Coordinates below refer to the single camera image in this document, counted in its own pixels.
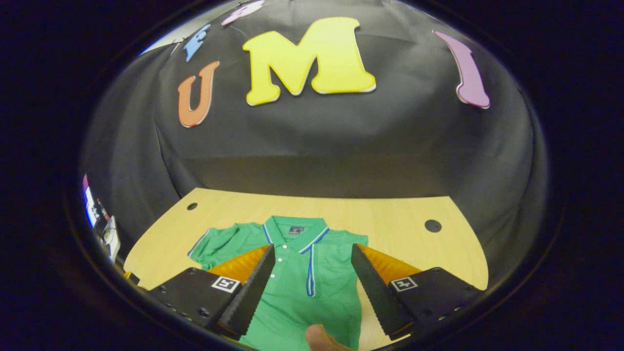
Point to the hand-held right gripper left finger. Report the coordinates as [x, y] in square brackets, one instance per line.
[253, 292]

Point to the computer monitor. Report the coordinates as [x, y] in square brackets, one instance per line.
[89, 204]

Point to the white side desk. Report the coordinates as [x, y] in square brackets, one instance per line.
[112, 239]

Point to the black backdrop cloth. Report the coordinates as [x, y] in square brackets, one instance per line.
[341, 146]

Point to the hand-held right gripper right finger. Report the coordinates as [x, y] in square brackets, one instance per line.
[378, 292]

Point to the green T-shirt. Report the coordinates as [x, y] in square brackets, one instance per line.
[292, 302]

